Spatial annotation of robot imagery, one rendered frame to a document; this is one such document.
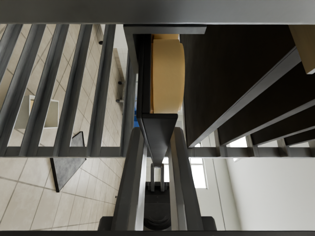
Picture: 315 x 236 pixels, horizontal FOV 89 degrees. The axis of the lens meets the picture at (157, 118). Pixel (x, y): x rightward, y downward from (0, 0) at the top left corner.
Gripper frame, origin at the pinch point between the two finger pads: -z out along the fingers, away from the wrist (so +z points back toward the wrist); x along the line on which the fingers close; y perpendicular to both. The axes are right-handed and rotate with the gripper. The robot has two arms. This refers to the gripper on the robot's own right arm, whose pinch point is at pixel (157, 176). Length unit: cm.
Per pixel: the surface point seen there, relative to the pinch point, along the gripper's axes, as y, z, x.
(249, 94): 20.7, -20.3, 8.6
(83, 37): -28, -40, -28
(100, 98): -15.7, -17.9, -18.2
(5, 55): -24, -33, -54
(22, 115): -63, -5, -84
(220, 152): -4.9, -4.0, 16.8
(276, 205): -209, 177, 204
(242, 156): -6.9, -2.0, 23.9
